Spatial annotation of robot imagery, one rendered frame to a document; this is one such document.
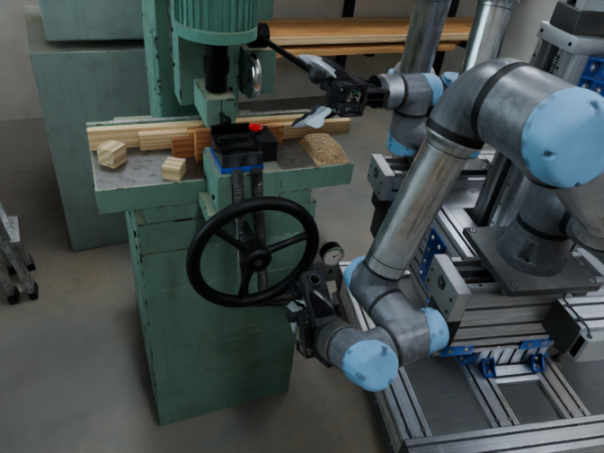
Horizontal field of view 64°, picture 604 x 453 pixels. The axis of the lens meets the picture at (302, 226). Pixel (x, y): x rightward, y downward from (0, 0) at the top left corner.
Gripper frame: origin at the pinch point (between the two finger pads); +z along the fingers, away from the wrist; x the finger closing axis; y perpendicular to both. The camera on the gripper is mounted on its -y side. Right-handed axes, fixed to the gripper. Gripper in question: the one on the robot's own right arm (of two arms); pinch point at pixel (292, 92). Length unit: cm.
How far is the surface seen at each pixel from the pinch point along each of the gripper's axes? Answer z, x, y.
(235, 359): 9, 84, -4
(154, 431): 35, 109, -4
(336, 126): -20.5, 15.5, -16.0
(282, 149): -3.3, 18.6, -10.7
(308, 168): -6.3, 19.2, -0.7
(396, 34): -166, 36, -212
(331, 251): -13.0, 41.4, 4.4
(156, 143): 26.6, 16.9, -16.1
